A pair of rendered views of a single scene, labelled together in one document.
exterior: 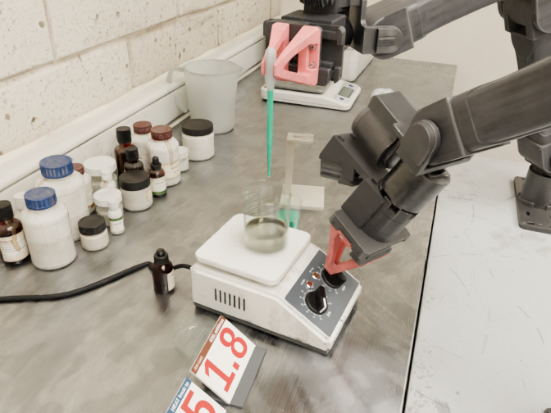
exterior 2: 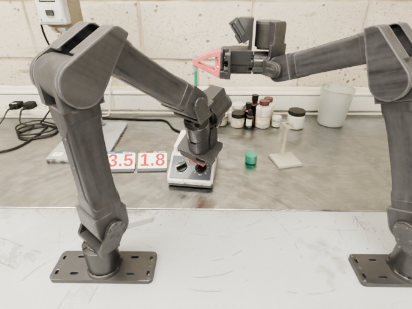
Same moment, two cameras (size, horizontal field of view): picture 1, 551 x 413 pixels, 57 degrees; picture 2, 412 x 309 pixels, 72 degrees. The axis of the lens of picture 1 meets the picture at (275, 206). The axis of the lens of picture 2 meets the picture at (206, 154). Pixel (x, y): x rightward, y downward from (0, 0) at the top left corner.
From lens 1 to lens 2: 81 cm
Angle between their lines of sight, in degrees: 61
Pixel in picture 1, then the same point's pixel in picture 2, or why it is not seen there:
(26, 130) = (224, 81)
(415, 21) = (291, 64)
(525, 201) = (387, 256)
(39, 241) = not seen: hidden behind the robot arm
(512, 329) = (217, 246)
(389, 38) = (270, 68)
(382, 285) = (225, 195)
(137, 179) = (235, 113)
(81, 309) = (170, 134)
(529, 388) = (171, 251)
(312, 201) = (281, 162)
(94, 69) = not seen: hidden behind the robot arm
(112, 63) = not seen: hidden behind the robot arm
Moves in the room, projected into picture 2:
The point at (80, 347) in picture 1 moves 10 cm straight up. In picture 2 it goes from (153, 139) to (150, 114)
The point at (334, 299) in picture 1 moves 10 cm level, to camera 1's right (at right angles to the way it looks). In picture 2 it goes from (190, 173) to (200, 194)
